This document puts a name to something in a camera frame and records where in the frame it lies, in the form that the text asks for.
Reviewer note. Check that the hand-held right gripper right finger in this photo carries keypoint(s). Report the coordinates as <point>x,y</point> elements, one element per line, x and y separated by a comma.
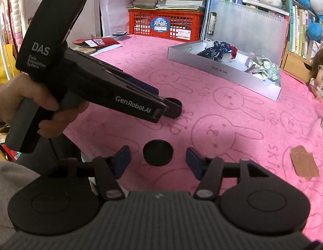
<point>194,165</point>

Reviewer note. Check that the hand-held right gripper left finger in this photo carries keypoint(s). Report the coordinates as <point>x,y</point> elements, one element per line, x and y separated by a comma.
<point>123,161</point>

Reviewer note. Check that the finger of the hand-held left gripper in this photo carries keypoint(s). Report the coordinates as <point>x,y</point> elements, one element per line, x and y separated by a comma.
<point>143,86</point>
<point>158,114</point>

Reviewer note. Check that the black round container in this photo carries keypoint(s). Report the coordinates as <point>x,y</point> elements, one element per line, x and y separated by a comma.
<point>174,109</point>

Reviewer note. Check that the black round lid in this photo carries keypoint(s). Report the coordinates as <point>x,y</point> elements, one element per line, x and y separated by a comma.
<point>158,153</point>

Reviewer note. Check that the navy patterned cloth pouch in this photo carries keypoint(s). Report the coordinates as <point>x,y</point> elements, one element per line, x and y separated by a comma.
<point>213,52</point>

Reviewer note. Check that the white cardboard box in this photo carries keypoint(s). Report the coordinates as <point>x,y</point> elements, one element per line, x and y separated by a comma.
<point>229,74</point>

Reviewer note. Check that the white plush toy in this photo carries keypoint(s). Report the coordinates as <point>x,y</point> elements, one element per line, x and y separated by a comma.
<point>229,59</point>

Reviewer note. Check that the red knitted pouch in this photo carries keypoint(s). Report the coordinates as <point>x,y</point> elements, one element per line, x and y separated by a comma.
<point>234,50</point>

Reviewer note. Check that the green floral cloth pouch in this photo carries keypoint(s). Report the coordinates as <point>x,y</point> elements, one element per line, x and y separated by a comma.
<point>265,70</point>

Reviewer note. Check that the person's left hand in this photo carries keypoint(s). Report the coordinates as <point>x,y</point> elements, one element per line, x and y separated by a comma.
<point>18,91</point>

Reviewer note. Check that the wooden board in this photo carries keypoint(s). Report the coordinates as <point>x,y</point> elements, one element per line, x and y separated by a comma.
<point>84,50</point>

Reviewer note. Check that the red booklet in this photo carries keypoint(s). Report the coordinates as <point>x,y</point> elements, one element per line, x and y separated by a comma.
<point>99,41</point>

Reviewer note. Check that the white paper sheet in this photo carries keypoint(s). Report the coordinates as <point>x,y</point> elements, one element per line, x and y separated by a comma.
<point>109,49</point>

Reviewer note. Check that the yellow bag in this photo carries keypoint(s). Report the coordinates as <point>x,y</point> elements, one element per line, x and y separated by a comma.
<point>2,65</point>

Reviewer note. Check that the small black device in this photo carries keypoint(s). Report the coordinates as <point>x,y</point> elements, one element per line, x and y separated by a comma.
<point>119,33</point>

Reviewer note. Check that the red plastic crate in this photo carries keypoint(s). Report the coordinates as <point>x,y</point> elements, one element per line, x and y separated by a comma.
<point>140,23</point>

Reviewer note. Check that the pink rabbit print towel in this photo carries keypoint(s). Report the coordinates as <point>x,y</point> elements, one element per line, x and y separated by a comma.
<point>229,109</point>

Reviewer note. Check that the white paper sheets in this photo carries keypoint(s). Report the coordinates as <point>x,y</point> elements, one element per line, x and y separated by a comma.
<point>112,15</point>

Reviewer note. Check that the brown cardboard piece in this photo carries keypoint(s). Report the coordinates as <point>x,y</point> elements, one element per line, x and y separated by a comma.
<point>305,164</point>

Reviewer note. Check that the translucent clipboard folder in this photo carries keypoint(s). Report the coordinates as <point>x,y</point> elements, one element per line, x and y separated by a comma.
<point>255,28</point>

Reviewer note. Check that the wooden drawer organizer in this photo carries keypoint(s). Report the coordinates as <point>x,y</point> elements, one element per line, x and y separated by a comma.
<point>294,65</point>

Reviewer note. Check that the brown-haired doll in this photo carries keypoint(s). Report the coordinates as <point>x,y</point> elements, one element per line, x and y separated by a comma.
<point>322,78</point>

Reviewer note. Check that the row of shelf books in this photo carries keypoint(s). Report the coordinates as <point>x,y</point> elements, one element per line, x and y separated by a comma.
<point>299,31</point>

